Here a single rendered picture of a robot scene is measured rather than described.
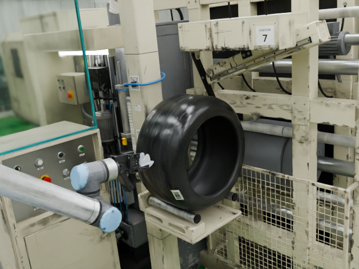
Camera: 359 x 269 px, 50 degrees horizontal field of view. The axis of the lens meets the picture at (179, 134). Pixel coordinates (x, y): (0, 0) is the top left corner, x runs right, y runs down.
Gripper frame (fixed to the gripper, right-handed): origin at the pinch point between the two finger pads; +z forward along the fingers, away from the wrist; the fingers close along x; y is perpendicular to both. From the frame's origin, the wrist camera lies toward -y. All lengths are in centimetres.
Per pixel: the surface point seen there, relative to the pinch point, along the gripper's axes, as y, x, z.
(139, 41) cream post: 53, 26, 16
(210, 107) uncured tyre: 23.2, -11.1, 26.2
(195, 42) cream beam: 53, 12, 41
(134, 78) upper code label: 35, 32, 17
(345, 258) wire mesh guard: -48, -61, 67
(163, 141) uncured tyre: 10.4, -4.9, 3.3
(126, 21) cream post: 63, 33, 14
